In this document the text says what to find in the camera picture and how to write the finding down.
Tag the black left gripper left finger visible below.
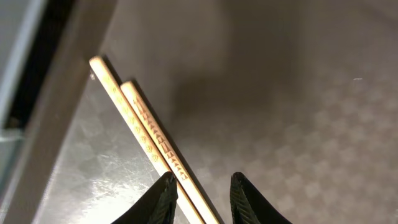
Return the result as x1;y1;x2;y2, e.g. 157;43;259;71
112;171;178;224

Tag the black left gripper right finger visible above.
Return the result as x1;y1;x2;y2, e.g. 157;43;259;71
229;172;291;224

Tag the wooden chopstick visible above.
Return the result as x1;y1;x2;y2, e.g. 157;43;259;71
90;56;204;223
121;82;219;224

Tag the dark brown serving tray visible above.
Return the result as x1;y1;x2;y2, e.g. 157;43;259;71
1;1;397;223

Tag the grey plastic dish rack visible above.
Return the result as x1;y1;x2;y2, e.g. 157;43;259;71
1;0;49;184

